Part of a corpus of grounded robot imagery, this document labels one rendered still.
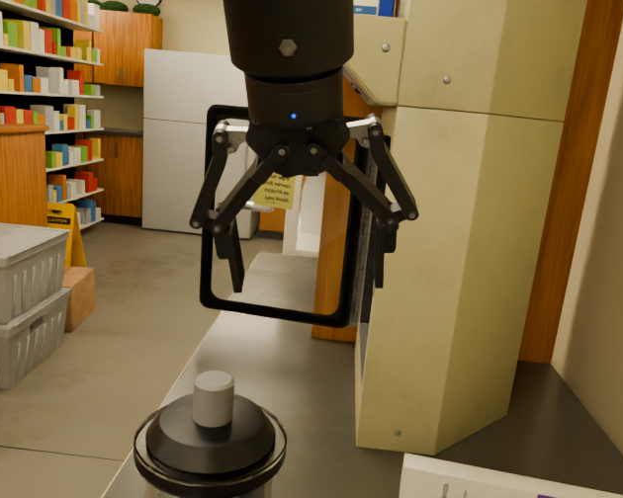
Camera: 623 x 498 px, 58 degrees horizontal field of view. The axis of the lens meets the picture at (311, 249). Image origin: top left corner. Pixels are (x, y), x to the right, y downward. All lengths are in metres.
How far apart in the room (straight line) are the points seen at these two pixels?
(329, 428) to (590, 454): 0.39
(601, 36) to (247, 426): 0.95
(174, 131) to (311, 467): 5.23
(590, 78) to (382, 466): 0.76
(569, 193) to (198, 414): 0.90
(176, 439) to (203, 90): 5.44
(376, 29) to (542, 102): 0.26
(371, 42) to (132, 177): 5.56
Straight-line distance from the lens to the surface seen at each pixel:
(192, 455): 0.39
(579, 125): 1.15
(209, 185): 0.48
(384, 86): 0.71
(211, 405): 0.40
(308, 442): 0.84
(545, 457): 0.93
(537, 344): 1.23
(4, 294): 2.83
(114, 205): 6.31
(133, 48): 6.36
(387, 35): 0.71
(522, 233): 0.86
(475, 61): 0.72
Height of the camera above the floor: 1.40
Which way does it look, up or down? 14 degrees down
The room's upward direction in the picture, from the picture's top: 5 degrees clockwise
